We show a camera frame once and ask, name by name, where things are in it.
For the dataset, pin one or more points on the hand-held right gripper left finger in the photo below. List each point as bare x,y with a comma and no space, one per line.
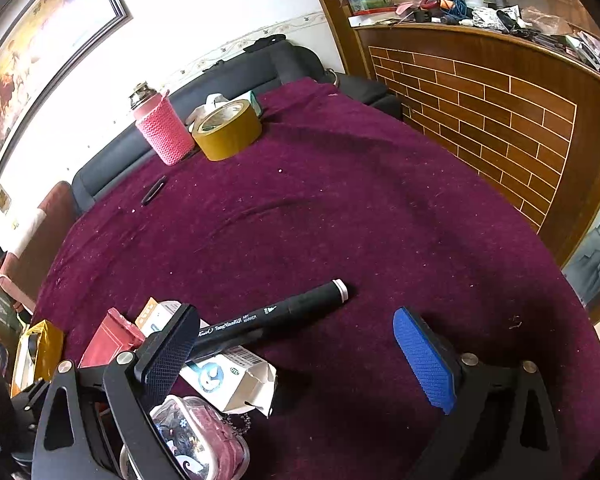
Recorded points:
167,360

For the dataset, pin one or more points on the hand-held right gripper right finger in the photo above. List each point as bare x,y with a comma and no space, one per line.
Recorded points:
425,360

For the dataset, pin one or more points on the red box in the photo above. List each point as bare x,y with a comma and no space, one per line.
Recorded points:
107,342

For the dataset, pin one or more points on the black marker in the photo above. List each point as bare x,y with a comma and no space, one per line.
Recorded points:
290,305

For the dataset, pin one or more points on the small orange white box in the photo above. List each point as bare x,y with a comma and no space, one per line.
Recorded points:
152,315

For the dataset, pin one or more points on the white box with blue print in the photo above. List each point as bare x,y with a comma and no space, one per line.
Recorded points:
230,380

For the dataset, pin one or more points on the yellow cardboard box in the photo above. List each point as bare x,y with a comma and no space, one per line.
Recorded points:
45,345

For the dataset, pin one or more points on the maroon tablecloth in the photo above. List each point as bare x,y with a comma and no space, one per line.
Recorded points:
355,210

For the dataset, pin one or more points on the black pen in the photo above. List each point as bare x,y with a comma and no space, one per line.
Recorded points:
153,190

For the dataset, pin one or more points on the reddish brown chair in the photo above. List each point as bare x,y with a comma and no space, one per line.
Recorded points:
50,230

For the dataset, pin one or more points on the pink knitted bottle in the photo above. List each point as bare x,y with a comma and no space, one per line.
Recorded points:
162,130

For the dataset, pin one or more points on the yellow-brown tape roll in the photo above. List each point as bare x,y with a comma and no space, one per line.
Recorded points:
230,135

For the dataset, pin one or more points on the white tissue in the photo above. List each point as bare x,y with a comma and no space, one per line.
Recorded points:
210,102

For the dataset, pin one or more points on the dark grey sofa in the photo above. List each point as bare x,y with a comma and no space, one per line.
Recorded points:
260,67

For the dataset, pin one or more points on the framed painting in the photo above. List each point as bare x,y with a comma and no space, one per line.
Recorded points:
40,50

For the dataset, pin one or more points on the wooden counter with clutter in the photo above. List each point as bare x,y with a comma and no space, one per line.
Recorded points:
530,25

